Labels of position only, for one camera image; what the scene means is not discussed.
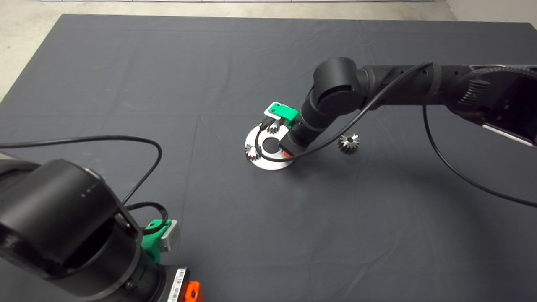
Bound dark grey table cloth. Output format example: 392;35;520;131
0;14;537;302

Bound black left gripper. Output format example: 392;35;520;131
159;266;203;302

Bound black camera cable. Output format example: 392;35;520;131
0;135;169;235
255;62;537;208

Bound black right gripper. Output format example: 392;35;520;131
279;127;313;158

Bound round metal plate with hole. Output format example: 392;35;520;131
245;125;295;171

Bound black right camera cable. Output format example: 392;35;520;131
255;62;537;208

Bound black left camera cable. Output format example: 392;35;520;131
0;135;169;235

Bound larger steel gear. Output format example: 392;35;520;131
337;133;360;154

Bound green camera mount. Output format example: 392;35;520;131
142;220;168;264
271;102;299;128

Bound green right camera mount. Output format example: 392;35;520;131
271;102;299;128

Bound grey left camera box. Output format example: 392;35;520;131
157;220;179;252

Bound grey camera box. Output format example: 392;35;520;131
264;103;284;120
157;220;179;252

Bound green left camera mount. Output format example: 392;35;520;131
142;220;168;264

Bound grey right camera box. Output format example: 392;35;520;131
264;103;284;120

